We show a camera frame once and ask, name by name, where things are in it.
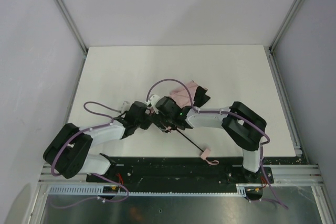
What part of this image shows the pink folding umbrella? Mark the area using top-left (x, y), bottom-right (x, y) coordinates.
top-left (169, 81), bottom-right (219, 166)

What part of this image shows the aluminium corner post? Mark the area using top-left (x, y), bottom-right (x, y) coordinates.
top-left (39, 0), bottom-right (89, 53)
top-left (270, 0), bottom-right (321, 51)

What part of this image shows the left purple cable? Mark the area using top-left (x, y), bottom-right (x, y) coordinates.
top-left (50, 101), bottom-right (124, 177)

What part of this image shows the right aluminium corner post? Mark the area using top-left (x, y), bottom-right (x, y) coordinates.
top-left (270, 0), bottom-right (321, 51)

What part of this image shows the left aluminium corner post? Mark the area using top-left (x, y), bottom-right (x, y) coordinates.
top-left (39, 0), bottom-right (89, 53)

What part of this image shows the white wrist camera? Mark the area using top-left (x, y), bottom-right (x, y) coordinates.
top-left (146, 94), bottom-right (160, 109)
top-left (120, 101), bottom-right (131, 113)

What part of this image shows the grey cable duct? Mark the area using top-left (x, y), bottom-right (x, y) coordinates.
top-left (48, 184), bottom-right (263, 198)

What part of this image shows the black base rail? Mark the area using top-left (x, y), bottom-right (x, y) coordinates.
top-left (86, 157), bottom-right (274, 194)

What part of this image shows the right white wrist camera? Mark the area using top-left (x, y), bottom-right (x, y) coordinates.
top-left (146, 94), bottom-right (160, 109)

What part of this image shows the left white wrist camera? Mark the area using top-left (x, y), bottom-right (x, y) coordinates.
top-left (120, 101), bottom-right (131, 113)

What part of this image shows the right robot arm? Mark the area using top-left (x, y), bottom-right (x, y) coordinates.
top-left (148, 95), bottom-right (270, 173)

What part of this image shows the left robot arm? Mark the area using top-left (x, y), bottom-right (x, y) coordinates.
top-left (43, 101), bottom-right (150, 179)

